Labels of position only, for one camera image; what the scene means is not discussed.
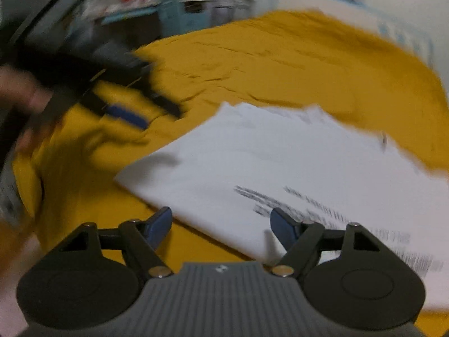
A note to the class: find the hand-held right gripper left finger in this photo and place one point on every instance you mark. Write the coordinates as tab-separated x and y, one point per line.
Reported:
159	226

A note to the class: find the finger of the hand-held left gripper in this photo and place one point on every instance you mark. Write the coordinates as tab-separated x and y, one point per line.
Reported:
163	103
126	116

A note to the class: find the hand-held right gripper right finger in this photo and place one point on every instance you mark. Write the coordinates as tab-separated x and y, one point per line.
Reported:
283	226

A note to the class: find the white printed sweatshirt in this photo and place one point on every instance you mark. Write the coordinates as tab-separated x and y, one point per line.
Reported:
280	168

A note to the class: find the person's left hand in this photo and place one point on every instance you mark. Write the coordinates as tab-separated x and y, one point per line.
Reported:
21	89

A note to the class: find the blue chair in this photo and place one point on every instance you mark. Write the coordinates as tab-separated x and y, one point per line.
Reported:
173	14

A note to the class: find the yellow quilted bed cover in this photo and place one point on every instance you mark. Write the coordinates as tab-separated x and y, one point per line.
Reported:
280	59

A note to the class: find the white and blue headboard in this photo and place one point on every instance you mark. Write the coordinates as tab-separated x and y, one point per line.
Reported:
350	10

